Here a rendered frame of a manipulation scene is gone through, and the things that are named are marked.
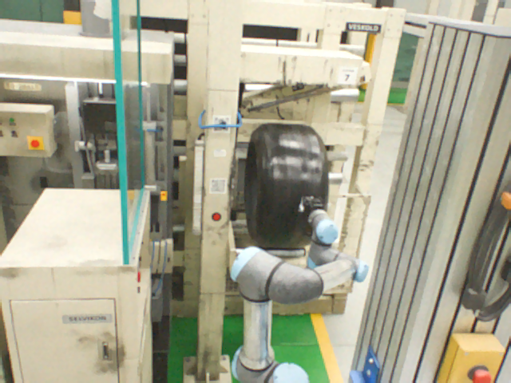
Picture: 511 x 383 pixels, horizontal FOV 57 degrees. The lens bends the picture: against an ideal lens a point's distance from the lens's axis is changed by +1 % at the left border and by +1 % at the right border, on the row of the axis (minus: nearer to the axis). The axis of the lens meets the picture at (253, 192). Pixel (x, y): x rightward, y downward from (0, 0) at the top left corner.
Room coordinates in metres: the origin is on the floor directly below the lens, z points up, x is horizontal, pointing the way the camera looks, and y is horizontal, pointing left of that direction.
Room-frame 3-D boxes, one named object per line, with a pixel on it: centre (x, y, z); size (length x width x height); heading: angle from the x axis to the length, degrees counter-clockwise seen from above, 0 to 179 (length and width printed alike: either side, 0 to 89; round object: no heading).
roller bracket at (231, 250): (2.02, 0.10, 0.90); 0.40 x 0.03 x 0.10; 10
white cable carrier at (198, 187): (1.94, 0.25, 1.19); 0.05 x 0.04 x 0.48; 10
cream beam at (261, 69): (2.36, -0.15, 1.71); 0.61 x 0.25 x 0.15; 100
